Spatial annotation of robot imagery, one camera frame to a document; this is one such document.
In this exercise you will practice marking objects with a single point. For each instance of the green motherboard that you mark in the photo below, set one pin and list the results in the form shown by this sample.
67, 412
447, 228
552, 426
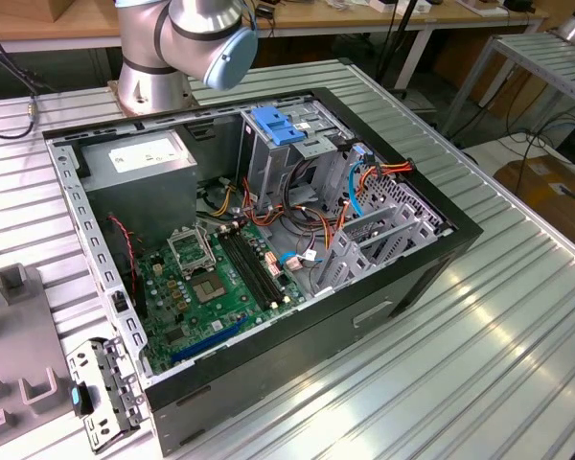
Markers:
220, 314

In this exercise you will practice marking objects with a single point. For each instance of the blue plastic drive latch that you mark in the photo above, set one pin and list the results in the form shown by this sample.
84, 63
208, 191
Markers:
278, 129

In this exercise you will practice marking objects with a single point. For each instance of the metal slat side table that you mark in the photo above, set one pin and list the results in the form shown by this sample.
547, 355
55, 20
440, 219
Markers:
532, 52

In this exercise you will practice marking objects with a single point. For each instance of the brown cardboard box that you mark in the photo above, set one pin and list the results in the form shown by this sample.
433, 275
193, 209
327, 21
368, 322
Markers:
498, 81

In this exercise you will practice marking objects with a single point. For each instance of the metal disk bay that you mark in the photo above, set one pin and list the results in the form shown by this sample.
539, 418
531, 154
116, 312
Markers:
345, 259

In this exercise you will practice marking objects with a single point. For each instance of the white motherboard connector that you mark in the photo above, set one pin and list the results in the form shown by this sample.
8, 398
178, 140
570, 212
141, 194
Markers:
273, 266

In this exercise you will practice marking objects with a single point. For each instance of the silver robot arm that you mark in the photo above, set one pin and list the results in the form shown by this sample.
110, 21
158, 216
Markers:
144, 72

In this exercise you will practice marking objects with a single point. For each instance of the metal slot bracket retainer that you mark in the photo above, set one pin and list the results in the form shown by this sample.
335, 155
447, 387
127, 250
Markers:
117, 378

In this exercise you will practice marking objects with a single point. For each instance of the grey parts rack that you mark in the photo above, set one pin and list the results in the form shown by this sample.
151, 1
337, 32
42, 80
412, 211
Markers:
24, 335

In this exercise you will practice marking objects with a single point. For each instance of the CPU socket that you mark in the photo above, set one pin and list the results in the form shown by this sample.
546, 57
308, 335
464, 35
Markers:
208, 290

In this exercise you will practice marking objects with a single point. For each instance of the grey metal drive cage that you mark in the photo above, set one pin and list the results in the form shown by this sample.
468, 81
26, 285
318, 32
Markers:
268, 167

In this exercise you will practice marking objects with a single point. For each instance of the grey power supply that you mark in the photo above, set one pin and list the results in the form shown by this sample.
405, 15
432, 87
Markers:
139, 201

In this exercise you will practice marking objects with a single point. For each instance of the black tripod stand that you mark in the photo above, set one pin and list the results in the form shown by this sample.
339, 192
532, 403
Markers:
397, 29

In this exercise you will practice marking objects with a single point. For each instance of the black PC case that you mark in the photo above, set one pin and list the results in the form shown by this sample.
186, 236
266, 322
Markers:
268, 383

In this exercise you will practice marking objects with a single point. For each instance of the wooden desk with white frame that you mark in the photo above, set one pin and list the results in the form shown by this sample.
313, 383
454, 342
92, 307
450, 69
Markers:
316, 19

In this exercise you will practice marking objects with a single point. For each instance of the cardboard box with white label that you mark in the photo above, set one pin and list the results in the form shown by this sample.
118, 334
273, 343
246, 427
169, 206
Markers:
546, 191

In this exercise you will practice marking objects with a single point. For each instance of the black RAM slot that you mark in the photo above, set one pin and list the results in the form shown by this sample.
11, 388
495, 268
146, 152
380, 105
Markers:
259, 268
246, 268
266, 268
252, 268

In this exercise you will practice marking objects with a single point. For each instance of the black clip with teal tab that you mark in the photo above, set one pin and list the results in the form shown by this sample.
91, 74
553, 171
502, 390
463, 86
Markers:
82, 400

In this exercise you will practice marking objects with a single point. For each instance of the blue expansion slot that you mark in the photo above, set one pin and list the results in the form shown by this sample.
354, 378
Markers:
206, 342

